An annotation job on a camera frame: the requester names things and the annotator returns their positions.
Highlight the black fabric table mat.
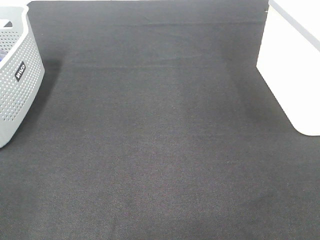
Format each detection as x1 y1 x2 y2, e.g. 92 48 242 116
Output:
0 0 320 240

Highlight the white plastic storage bin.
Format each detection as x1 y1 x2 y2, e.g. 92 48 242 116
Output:
256 0 320 136

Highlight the grey perforated laundry basket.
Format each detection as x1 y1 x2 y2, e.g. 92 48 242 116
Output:
0 4 45 147

